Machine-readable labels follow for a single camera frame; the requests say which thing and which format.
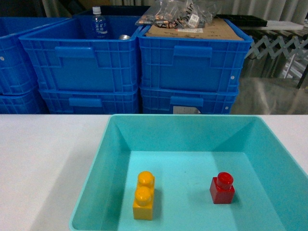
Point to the clear bag of parts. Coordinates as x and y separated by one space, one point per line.
180 14

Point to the red toy block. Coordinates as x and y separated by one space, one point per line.
221 189

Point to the silver metal can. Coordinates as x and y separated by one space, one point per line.
124 37

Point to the teal plastic tray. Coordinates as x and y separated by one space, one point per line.
184 153

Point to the lower left blue crate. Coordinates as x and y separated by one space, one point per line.
28 103

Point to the brown cardboard sheet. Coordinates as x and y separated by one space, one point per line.
218 29

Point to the clear water bottle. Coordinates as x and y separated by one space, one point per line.
99 24

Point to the yellow toy block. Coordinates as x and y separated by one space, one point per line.
143 203

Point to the lower middle blue crate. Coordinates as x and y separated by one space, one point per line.
90 103

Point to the blue crate with cardboard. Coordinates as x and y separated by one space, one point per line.
204 65

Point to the lower right blue crate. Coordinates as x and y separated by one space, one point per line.
159 101

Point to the blue crate with bottle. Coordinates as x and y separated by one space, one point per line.
66 56

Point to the grey accordion gate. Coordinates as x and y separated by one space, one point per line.
286 46

